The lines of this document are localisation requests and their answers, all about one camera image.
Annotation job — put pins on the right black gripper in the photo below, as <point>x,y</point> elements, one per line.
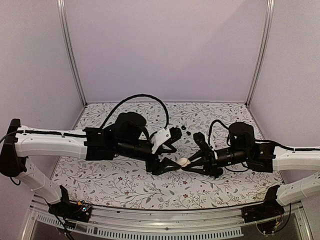
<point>210,167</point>

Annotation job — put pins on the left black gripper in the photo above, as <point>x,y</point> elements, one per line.
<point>157,166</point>

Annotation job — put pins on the white earbud charging case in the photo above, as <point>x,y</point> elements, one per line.
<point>183,162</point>

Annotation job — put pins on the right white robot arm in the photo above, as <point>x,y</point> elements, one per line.
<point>264,156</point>

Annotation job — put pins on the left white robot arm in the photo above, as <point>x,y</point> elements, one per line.
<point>127,137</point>

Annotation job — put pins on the floral patterned table mat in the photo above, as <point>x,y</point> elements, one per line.
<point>124,182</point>

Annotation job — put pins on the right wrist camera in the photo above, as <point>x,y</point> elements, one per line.
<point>199,139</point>

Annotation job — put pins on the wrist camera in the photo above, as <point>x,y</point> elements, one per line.
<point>162,140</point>
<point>199,139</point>

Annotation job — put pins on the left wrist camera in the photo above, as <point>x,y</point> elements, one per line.
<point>162,140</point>

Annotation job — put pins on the front aluminium rail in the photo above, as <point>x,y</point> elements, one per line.
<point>114,223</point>

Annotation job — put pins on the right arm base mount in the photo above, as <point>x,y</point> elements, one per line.
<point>268,215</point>

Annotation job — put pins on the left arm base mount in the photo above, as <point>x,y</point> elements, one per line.
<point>80,211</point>

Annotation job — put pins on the right aluminium frame post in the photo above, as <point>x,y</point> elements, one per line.
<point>262,51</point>

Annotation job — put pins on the aluminium frame post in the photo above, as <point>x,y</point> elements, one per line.
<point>262,51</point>
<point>69,51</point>

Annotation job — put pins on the left aluminium frame post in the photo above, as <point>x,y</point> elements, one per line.
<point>69,51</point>

